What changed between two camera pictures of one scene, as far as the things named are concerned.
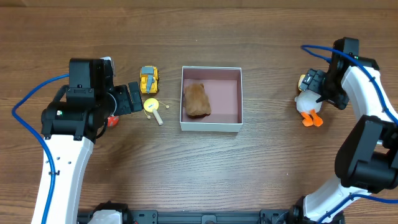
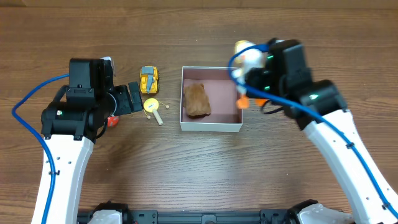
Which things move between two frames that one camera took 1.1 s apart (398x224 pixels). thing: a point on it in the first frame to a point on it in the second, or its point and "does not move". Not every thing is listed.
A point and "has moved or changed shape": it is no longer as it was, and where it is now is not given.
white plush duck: (306, 104) has moved or changed shape
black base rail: (263, 216) does not move
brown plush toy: (196, 102) does not move
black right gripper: (315, 81) to (254, 78)
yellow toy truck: (149, 79) does not move
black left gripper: (123, 100) does not move
